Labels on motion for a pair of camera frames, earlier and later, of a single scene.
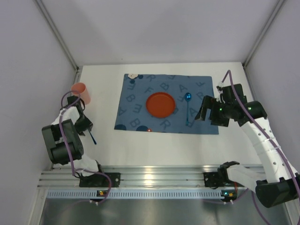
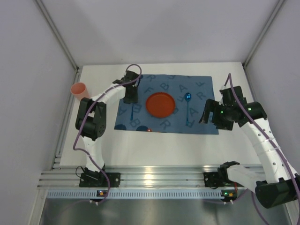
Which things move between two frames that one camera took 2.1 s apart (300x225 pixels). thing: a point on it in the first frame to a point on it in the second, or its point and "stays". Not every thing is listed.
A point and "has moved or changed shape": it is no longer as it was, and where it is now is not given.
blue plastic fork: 94,141 has moved or changed shape
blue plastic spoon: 188,98 stays
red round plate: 161,105 stays
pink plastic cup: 81,87 stays
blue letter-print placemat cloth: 188,92 stays
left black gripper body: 84,124 to 130,94
